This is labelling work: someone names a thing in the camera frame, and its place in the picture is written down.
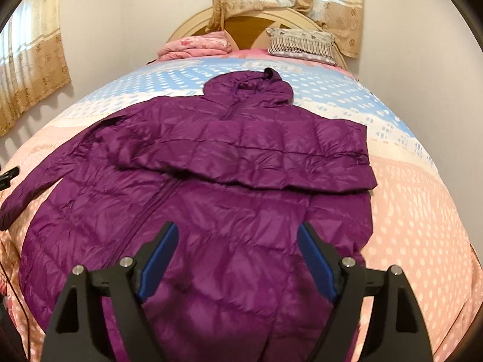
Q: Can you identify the pink floral folded quilt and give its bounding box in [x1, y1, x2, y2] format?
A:
[156, 32, 233, 61]

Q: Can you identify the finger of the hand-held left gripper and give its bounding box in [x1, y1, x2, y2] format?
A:
[0, 166, 20, 192]

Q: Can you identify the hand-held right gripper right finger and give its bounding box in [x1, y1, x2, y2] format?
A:
[297, 222, 440, 362]

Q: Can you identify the cream round bed headboard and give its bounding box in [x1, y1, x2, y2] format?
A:
[167, 8, 350, 70]

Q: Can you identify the beige floral window curtain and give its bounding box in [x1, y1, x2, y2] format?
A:
[0, 0, 72, 138]
[206, 0, 365, 59]

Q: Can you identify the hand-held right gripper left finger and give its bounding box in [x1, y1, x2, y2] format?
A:
[42, 222, 179, 362]

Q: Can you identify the striped pillow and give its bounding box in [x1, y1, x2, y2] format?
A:
[266, 27, 336, 65]

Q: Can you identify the pink and blue dotted bedspread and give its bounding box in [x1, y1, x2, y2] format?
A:
[0, 55, 481, 362]

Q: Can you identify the purple puffer jacket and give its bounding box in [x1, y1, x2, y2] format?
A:
[0, 68, 378, 362]

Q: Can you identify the pink bed sheet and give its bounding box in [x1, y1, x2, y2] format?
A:
[231, 47, 273, 58]

